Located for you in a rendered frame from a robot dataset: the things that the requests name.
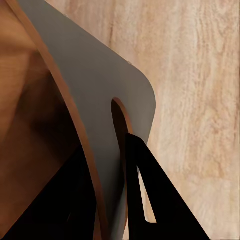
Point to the trash can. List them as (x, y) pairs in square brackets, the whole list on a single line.
[(61, 87)]

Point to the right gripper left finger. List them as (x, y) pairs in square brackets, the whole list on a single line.
[(65, 209)]

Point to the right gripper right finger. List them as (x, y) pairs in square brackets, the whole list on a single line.
[(175, 221)]

